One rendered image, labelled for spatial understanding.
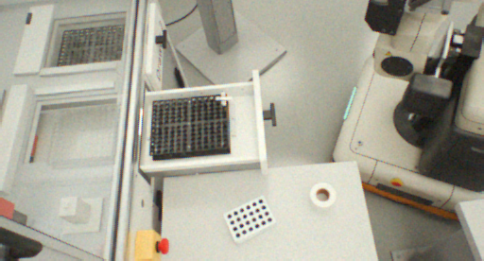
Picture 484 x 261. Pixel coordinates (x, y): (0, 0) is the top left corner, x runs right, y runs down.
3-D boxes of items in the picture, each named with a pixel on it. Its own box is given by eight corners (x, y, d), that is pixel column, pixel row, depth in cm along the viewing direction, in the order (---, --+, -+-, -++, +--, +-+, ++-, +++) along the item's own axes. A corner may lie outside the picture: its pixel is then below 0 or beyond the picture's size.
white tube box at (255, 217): (264, 199, 114) (263, 195, 111) (277, 225, 110) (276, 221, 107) (224, 217, 113) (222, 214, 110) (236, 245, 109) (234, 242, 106)
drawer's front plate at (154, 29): (164, 25, 142) (155, 1, 133) (161, 93, 128) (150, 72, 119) (159, 25, 142) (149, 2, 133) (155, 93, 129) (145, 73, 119)
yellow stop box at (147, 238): (164, 234, 104) (156, 228, 98) (163, 264, 101) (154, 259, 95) (145, 236, 105) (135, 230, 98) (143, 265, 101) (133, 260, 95)
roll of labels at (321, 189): (303, 197, 113) (304, 193, 110) (321, 182, 115) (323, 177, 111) (320, 216, 110) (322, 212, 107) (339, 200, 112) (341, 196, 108)
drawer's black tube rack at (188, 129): (229, 104, 122) (226, 93, 116) (232, 157, 113) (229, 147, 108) (158, 112, 123) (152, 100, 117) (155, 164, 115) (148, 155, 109)
